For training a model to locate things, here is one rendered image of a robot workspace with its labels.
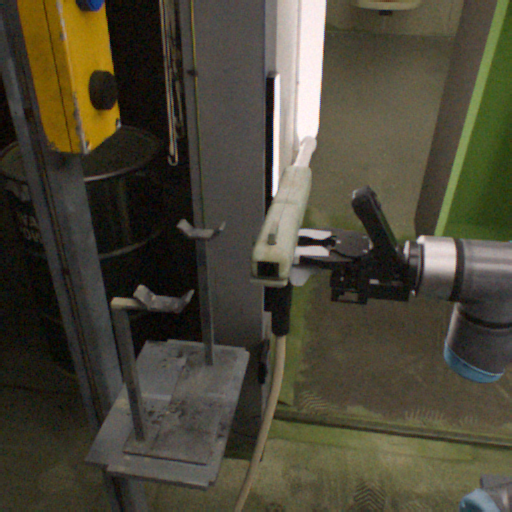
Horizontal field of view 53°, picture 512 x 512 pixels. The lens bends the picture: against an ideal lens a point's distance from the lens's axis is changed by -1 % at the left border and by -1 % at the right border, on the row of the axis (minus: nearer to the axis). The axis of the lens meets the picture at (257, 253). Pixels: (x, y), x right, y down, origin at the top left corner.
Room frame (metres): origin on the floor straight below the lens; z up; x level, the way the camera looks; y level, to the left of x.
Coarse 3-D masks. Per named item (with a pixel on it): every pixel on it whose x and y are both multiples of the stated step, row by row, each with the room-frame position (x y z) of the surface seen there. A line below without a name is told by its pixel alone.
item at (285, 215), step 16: (304, 144) 0.96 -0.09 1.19; (304, 160) 0.88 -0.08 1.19; (288, 176) 0.78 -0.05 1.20; (304, 176) 0.78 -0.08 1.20; (288, 192) 0.72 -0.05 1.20; (304, 192) 0.73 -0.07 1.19; (272, 208) 0.66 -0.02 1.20; (288, 208) 0.66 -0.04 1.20; (304, 208) 0.74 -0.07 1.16; (272, 224) 0.58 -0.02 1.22; (288, 224) 0.61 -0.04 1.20; (256, 240) 0.58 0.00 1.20; (272, 240) 0.56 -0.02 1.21; (288, 240) 0.57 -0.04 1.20; (256, 256) 0.54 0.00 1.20; (272, 256) 0.53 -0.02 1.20; (288, 256) 0.54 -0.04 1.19; (256, 272) 0.53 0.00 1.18; (288, 272) 0.55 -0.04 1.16; (272, 288) 0.63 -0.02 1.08; (288, 288) 0.63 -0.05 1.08; (272, 304) 0.63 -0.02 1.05; (288, 304) 0.63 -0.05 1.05; (272, 320) 0.64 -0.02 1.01; (288, 320) 0.64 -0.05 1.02
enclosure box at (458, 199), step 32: (480, 0) 1.52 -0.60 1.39; (480, 32) 1.45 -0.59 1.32; (480, 64) 1.39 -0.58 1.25; (448, 96) 1.68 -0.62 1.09; (480, 96) 1.40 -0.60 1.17; (448, 128) 1.60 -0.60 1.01; (480, 128) 1.78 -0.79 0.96; (448, 160) 1.52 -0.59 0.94; (480, 160) 1.80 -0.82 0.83; (448, 192) 1.47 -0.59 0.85; (480, 192) 1.82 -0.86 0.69; (416, 224) 1.81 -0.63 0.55; (448, 224) 1.86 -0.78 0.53; (480, 224) 1.85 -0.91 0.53
